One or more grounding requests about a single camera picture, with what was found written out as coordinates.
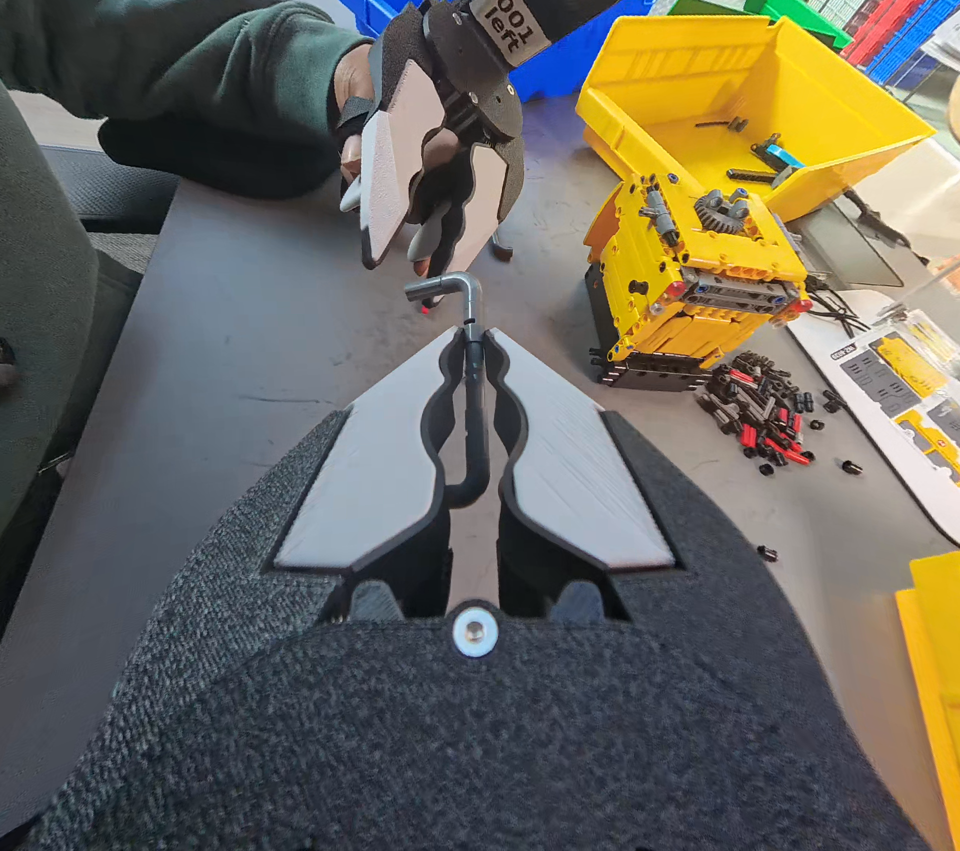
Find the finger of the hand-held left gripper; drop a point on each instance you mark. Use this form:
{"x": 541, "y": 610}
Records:
{"x": 394, "y": 183}
{"x": 486, "y": 206}

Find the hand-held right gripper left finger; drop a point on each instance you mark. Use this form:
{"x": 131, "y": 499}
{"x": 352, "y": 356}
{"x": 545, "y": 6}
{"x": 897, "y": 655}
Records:
{"x": 360, "y": 483}

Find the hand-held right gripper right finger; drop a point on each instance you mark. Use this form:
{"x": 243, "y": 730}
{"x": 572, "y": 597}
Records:
{"x": 577, "y": 483}

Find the grey bent lego tube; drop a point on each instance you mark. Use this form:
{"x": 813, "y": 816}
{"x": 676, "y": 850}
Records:
{"x": 472, "y": 311}

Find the person's left forearm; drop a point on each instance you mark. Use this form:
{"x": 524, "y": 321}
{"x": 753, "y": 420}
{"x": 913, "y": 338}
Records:
{"x": 187, "y": 41}

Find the black lego connector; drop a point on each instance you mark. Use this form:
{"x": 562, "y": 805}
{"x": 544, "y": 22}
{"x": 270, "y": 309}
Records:
{"x": 502, "y": 245}

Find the red black lego pin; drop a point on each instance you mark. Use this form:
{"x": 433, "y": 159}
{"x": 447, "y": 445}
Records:
{"x": 426, "y": 309}

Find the yellow lego robot model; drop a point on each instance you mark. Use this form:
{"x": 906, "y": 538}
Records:
{"x": 652, "y": 251}

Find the black lego axle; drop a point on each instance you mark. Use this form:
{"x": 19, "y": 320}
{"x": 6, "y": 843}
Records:
{"x": 720, "y": 123}

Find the black lego beam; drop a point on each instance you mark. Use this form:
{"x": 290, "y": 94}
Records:
{"x": 750, "y": 175}

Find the blue black lego piece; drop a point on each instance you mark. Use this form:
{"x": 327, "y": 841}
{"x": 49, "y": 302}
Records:
{"x": 780, "y": 153}

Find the lego instruction booklet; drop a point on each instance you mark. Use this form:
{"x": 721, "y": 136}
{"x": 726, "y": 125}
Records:
{"x": 900, "y": 371}

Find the person's left hand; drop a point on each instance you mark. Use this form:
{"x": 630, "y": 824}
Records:
{"x": 349, "y": 82}

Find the pile of black red pins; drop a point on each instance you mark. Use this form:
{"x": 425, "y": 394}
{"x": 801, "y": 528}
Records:
{"x": 750, "y": 408}

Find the yellow storage bin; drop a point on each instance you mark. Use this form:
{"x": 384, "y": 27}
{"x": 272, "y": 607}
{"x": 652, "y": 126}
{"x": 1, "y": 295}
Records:
{"x": 937, "y": 678}
{"x": 675, "y": 78}

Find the grey office chair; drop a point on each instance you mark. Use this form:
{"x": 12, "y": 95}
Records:
{"x": 112, "y": 191}

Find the green storage bin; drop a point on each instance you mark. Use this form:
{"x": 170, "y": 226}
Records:
{"x": 787, "y": 3}

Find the grey flat device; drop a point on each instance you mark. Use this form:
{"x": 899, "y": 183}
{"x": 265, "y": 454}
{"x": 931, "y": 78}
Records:
{"x": 847, "y": 251}

